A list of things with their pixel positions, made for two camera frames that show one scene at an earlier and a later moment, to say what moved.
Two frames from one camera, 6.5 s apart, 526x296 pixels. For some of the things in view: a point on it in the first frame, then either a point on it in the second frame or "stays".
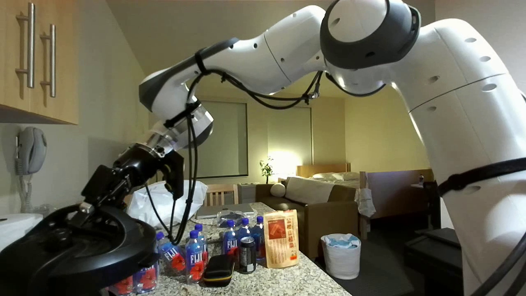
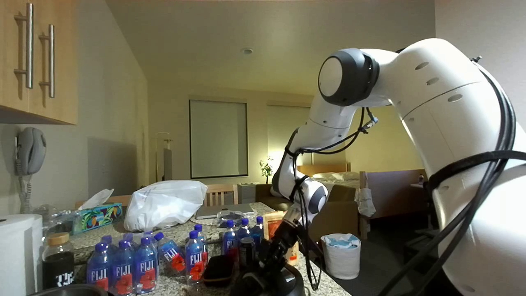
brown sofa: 341,204 stays
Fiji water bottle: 195,253 stays
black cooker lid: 80,242 → 264,280
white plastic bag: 143,199 stays
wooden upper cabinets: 39,59 stays
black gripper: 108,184 → 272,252
